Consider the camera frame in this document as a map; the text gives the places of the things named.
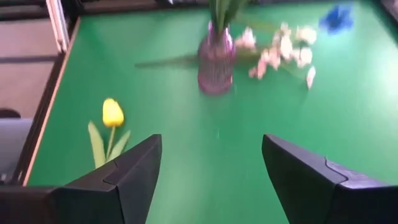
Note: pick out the purple ribbed glass vase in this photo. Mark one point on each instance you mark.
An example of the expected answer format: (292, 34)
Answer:
(216, 65)

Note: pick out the white corner strip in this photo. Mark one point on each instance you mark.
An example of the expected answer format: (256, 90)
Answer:
(57, 25)

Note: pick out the white artificial flower bunch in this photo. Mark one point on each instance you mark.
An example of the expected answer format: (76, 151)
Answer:
(284, 46)

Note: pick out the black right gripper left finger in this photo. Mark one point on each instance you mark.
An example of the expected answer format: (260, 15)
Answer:
(93, 202)

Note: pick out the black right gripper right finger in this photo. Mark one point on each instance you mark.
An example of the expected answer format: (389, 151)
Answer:
(326, 199)

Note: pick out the yellow artificial tulip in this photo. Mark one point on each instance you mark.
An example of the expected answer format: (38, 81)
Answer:
(112, 113)

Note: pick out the green table mat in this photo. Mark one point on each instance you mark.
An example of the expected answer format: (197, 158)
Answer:
(186, 124)

